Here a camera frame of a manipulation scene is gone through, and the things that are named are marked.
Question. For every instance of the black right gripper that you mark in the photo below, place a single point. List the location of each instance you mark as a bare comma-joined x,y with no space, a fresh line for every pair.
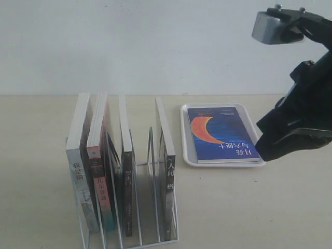
302,119

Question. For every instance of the blue book orange moon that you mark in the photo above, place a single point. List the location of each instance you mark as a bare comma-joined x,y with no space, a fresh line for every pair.
220,136

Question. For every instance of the black book white characters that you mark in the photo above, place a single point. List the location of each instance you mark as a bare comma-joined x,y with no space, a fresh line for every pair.
166,162

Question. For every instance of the dark brown book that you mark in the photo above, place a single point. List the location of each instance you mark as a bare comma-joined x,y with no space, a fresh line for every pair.
127,168

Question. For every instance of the red teal book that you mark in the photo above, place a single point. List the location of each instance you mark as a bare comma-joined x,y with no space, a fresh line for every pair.
98,154

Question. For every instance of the grey marbled book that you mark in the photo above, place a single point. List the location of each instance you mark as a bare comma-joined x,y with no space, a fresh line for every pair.
76,150

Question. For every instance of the white plastic tray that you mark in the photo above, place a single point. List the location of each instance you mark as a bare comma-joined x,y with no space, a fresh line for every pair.
189,153

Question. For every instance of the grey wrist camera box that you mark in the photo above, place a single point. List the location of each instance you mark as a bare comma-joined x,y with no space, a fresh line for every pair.
270,30

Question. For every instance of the white wire book rack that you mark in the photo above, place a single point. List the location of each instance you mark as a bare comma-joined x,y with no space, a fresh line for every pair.
149,226

